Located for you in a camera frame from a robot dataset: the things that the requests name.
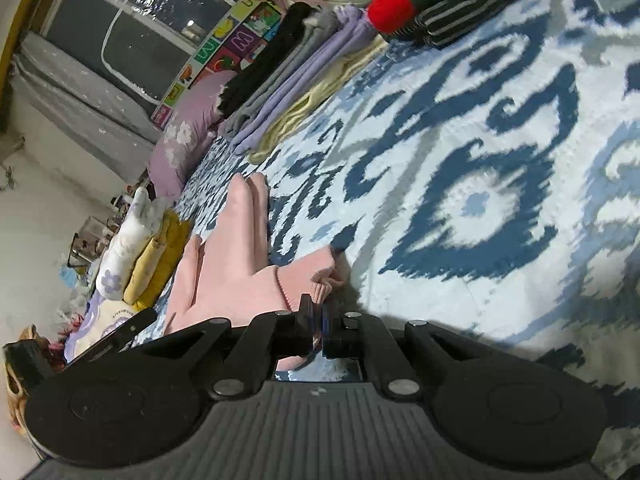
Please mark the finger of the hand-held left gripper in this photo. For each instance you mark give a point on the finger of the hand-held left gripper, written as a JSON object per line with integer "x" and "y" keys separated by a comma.
{"x": 115, "y": 337}

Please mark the purple floral pillow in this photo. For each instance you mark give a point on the purple floral pillow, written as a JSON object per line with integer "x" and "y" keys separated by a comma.
{"x": 185, "y": 130}

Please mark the pale yellow folded garment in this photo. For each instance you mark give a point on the pale yellow folded garment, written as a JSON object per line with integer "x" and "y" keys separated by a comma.
{"x": 310, "y": 105}

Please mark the white floral folded garment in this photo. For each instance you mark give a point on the white floral folded garment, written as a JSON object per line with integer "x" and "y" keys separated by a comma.
{"x": 125, "y": 245}

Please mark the grey folded garment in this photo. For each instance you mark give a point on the grey folded garment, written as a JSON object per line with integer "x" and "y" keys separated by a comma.
{"x": 240, "y": 120}

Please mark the black folded garment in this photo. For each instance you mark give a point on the black folded garment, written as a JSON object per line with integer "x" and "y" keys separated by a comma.
{"x": 265, "y": 60}

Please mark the blue white patterned bedsheet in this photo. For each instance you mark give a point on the blue white patterned bedsheet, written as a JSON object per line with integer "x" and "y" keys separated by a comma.
{"x": 500, "y": 160}

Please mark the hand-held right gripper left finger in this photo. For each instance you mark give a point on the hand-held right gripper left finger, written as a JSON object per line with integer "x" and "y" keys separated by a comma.
{"x": 300, "y": 330}

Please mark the colourful alphabet mat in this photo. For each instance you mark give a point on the colourful alphabet mat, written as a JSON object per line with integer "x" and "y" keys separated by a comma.
{"x": 240, "y": 40}

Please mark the dark striped folded garment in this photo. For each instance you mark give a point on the dark striped folded garment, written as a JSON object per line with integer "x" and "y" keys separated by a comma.
{"x": 465, "y": 15}

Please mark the light yellow folded garment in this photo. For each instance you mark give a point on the light yellow folded garment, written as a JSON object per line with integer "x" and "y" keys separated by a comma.
{"x": 145, "y": 265}

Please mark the lavender folded garment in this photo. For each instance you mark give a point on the lavender folded garment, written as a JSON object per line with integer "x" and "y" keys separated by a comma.
{"x": 300, "y": 82}

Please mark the mustard folded garment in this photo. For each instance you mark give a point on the mustard folded garment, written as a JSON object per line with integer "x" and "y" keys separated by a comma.
{"x": 175, "y": 240}

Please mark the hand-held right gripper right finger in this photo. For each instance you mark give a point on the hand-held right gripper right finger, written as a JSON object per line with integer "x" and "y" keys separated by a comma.
{"x": 334, "y": 342}

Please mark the window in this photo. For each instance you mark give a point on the window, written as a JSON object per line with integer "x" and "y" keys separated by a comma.
{"x": 140, "y": 35}

